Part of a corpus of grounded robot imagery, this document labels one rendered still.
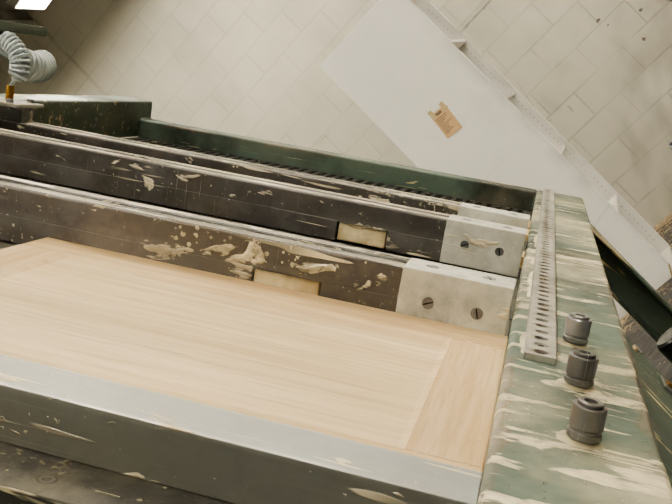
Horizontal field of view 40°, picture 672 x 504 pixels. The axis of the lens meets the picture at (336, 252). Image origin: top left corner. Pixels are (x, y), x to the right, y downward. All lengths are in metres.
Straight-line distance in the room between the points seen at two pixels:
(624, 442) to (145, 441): 0.33
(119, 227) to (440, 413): 0.52
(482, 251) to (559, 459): 0.86
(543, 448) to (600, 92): 5.58
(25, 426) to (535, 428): 0.35
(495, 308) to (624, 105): 5.19
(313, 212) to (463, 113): 3.38
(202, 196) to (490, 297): 0.67
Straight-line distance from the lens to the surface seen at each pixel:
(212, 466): 0.60
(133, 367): 0.76
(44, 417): 0.64
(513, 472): 0.60
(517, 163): 4.83
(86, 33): 7.25
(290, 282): 1.06
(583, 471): 0.63
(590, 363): 0.78
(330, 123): 6.48
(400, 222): 1.47
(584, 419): 0.66
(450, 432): 0.72
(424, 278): 1.03
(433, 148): 4.89
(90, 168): 1.64
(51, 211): 1.17
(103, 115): 2.44
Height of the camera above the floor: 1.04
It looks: 3 degrees up
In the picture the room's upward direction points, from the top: 44 degrees counter-clockwise
